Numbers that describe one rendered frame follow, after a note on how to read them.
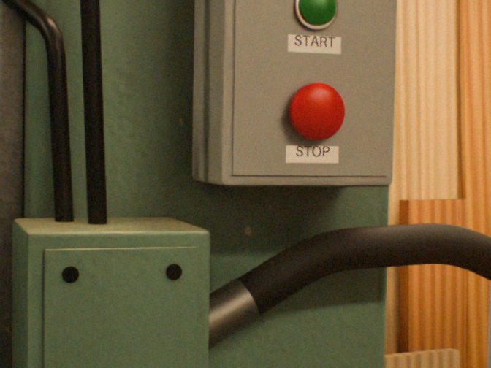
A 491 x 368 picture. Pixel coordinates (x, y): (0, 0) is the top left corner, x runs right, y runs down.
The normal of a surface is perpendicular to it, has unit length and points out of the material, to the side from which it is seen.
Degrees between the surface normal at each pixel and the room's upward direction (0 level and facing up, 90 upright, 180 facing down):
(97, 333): 90
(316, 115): 90
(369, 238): 52
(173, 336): 90
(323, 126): 99
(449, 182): 87
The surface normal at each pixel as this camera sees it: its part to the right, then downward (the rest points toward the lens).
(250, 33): 0.31, 0.06
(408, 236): 0.27, -0.57
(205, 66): -0.95, 0.00
